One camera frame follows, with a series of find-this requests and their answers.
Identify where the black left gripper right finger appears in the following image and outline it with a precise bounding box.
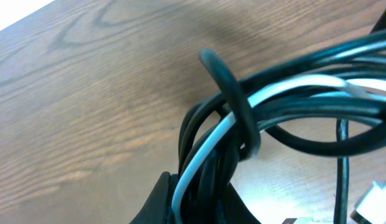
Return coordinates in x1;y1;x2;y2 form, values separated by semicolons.
216;184;261;224

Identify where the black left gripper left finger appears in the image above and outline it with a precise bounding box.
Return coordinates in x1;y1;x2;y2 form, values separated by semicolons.
130;172;176;224

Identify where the black usb cable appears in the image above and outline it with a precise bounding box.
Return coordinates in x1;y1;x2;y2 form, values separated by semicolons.
177;28;386;224

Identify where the white usb cable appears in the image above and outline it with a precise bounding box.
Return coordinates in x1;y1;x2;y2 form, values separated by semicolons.
171;73;386;224

